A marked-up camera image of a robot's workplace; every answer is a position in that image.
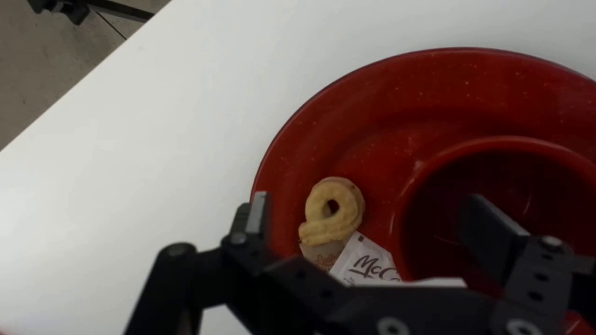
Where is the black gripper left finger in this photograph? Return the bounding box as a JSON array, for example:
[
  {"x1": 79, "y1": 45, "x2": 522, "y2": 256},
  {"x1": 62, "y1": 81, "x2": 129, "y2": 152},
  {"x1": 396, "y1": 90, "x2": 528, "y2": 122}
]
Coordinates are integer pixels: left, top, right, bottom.
[{"x1": 222, "y1": 192, "x2": 293, "y2": 280}]

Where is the white McDonalds sachet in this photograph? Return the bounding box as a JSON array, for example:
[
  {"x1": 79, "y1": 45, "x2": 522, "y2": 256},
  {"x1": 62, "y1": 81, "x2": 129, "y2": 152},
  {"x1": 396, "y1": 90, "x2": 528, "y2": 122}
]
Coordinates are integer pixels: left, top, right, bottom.
[{"x1": 330, "y1": 233, "x2": 401, "y2": 286}]

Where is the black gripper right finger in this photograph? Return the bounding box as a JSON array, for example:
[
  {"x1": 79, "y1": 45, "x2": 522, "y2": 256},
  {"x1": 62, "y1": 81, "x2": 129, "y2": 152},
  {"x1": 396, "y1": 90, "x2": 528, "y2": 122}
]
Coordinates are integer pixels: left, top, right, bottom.
[{"x1": 463, "y1": 196, "x2": 573, "y2": 325}]

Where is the brown paper sachet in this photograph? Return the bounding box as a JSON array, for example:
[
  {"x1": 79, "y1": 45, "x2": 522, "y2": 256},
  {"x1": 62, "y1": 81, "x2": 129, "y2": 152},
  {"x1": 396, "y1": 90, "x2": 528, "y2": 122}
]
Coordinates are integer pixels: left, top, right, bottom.
[{"x1": 301, "y1": 243, "x2": 345, "y2": 273}]

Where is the ring shaped cookie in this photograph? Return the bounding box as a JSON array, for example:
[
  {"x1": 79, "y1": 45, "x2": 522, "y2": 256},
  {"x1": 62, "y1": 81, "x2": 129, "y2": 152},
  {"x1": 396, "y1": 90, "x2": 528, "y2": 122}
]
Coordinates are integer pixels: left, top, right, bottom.
[{"x1": 299, "y1": 178, "x2": 366, "y2": 248}]

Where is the red plate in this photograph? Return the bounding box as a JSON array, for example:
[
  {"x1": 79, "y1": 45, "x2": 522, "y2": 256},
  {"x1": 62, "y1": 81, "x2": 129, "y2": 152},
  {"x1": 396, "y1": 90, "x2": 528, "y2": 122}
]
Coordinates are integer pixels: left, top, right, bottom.
[{"x1": 250, "y1": 47, "x2": 596, "y2": 335}]

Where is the red cup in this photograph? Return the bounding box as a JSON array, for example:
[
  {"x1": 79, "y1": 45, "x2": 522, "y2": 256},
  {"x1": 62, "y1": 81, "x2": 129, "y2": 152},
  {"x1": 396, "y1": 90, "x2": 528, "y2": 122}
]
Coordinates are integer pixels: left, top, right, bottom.
[{"x1": 392, "y1": 137, "x2": 596, "y2": 291}]

